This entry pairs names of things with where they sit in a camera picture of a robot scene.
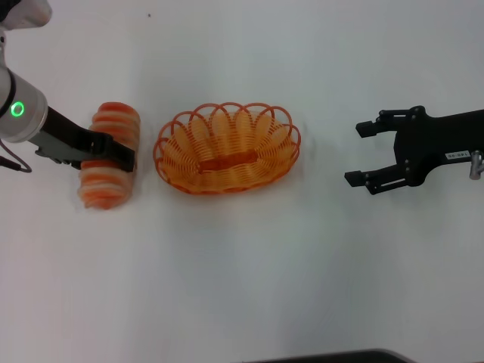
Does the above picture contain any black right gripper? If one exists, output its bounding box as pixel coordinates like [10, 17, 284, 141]
[343, 105, 484, 196]

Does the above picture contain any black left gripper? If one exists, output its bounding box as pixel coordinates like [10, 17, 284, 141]
[29, 107, 137, 172]

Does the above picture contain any orange striped bread loaf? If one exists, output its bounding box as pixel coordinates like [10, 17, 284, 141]
[76, 101, 142, 211]

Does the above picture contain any orange wire oval basket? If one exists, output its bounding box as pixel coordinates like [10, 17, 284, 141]
[152, 101, 303, 196]

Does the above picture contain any silver gripper plug connector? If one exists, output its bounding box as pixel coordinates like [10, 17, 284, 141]
[467, 150, 484, 179]

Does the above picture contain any dark rounded object edge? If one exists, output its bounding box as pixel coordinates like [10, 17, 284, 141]
[241, 348, 413, 363]

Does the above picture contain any dark left arm cable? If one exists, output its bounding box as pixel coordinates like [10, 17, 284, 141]
[0, 139, 33, 174]

